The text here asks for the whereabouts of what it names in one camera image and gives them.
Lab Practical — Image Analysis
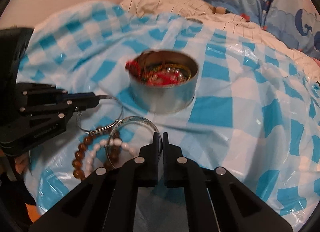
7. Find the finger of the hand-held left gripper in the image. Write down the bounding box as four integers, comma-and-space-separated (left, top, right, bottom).
19, 96, 101, 130
20, 83, 96, 103

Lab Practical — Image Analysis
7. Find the thin silver bangle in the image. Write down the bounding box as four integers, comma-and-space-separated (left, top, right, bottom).
76, 95, 125, 132

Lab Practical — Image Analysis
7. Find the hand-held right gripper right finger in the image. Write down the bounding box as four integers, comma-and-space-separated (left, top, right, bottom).
162, 132, 292, 232

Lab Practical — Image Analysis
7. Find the white quilt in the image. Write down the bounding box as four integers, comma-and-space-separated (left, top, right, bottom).
119, 0, 320, 59

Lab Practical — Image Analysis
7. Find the red cord bracelet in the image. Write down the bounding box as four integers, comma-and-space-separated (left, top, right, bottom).
125, 58, 143, 77

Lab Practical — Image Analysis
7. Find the round silver tin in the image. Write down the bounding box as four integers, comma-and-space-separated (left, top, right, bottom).
126, 49, 200, 115

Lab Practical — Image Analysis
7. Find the white bead bracelet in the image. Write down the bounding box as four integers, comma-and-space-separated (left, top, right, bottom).
84, 138, 137, 175

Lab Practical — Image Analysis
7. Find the person's left hand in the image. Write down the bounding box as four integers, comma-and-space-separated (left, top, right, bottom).
14, 157, 30, 175

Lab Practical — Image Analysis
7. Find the wide silver bangle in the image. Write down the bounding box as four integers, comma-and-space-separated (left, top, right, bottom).
107, 116, 163, 170

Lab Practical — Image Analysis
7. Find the blue checkered plastic sheet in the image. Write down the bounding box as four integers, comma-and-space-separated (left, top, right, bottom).
19, 0, 320, 225

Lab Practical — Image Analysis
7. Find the brown bead bracelet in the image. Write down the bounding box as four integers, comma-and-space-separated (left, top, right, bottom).
72, 126, 121, 180

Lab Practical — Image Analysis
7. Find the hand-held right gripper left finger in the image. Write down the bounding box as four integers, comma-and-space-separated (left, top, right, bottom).
28, 132, 161, 232

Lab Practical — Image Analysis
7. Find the pile of mixed jewelry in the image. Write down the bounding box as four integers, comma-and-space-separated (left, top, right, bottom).
136, 58, 192, 86

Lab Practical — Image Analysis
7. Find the gold bracelet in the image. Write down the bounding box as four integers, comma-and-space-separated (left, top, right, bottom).
175, 65, 192, 80

